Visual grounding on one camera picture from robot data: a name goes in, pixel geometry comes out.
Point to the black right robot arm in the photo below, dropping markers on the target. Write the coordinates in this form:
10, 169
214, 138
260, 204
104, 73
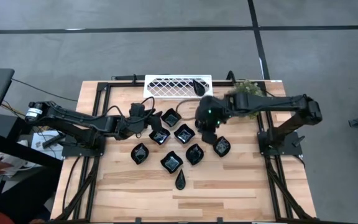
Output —
269, 102

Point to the black teardrop mini plate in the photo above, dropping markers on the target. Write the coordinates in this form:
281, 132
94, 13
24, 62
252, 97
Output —
180, 182
199, 88

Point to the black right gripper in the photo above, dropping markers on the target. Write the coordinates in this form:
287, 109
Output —
211, 113

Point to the white bag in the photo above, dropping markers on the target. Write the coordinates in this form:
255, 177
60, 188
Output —
17, 165

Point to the white power strip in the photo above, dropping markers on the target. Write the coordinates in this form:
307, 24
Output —
40, 143

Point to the black aluminium rig frame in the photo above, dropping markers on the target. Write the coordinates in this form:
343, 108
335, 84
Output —
120, 84

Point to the person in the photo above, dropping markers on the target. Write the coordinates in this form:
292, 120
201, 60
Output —
26, 196

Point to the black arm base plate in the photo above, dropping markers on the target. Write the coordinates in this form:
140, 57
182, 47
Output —
291, 146
79, 151

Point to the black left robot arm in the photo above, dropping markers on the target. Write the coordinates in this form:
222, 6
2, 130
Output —
73, 119

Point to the black wavy square mini plate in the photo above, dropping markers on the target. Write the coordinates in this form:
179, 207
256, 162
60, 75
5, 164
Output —
171, 162
171, 117
184, 133
159, 136

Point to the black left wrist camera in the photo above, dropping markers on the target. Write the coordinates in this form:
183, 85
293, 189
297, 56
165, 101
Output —
137, 110

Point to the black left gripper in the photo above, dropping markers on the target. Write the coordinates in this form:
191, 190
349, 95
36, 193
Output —
132, 127

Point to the green plant in black pot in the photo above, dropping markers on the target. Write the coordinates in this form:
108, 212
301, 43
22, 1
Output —
247, 87

